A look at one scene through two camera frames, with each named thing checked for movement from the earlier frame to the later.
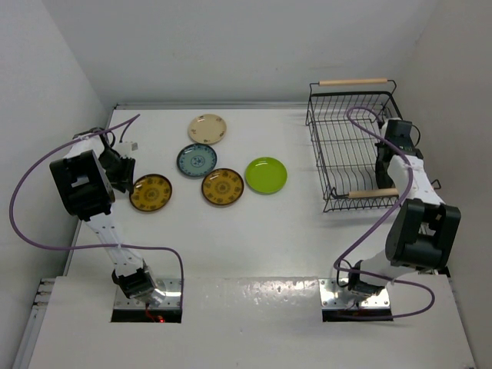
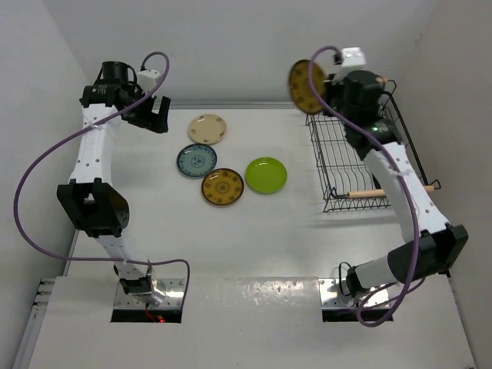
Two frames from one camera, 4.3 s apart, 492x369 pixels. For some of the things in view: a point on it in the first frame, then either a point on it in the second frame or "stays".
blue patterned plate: (197, 160) stays
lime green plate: (266, 175) stays
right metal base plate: (330, 294) stays
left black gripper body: (117, 168) to (141, 115)
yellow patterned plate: (222, 186) stays
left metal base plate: (172, 300) stays
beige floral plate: (207, 129) stays
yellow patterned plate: (151, 192) to (300, 88)
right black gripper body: (380, 145) to (335, 85)
